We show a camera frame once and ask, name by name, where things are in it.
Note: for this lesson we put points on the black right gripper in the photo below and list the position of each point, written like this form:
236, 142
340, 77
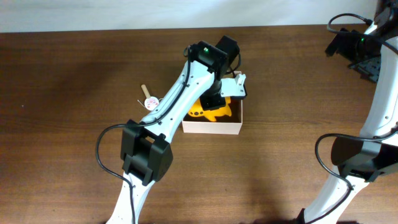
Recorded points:
366, 70

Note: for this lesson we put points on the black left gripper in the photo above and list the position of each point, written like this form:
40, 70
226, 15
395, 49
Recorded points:
213, 103

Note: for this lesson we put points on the orange rubber toy animal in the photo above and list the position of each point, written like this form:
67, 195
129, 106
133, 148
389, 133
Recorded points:
197, 111

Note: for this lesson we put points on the wooden pig rattle drum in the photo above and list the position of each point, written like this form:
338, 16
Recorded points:
150, 103

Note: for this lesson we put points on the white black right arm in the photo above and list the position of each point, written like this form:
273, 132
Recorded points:
360, 160

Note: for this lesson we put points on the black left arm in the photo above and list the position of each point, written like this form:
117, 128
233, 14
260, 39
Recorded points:
145, 146

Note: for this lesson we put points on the pink cardboard box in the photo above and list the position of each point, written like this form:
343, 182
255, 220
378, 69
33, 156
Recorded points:
223, 125

